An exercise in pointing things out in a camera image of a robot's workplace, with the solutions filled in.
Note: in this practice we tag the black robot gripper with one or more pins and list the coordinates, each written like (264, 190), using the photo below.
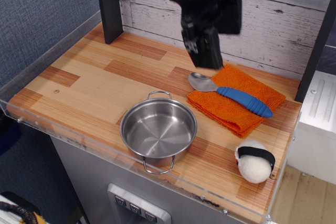
(202, 44)

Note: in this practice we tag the white plush egg black band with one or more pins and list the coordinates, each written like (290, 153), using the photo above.
(255, 163)

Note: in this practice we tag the stainless steel pot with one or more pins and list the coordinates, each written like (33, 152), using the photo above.
(159, 131)

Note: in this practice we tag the orange folded cloth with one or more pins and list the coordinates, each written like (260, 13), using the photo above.
(232, 112)

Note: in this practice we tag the white aluminium block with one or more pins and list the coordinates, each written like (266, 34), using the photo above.
(312, 149)

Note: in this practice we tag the brass screw right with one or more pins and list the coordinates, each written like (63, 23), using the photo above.
(273, 176)

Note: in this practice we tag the silver cabinet button panel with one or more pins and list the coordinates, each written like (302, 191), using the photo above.
(130, 208)

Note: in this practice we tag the blue handled metal spoon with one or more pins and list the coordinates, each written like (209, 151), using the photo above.
(204, 84)

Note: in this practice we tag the black vertical post right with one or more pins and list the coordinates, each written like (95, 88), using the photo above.
(328, 7)

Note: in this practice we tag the clear acrylic guard rail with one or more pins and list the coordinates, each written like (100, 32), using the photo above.
(98, 83)

